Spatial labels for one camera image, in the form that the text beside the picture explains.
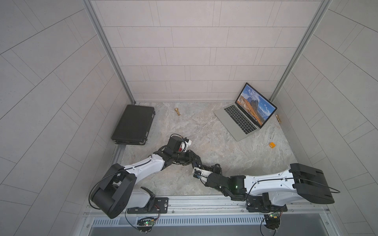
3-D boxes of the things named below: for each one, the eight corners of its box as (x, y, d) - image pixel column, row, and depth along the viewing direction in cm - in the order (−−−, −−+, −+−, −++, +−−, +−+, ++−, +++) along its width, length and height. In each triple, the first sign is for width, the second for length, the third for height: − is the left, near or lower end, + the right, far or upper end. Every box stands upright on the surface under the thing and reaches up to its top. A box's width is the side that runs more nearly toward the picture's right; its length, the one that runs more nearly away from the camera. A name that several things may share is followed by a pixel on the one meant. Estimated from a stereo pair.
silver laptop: (236, 141, 97) (243, 126, 83) (213, 113, 112) (216, 96, 98) (267, 124, 106) (278, 107, 92) (242, 100, 121) (248, 83, 107)
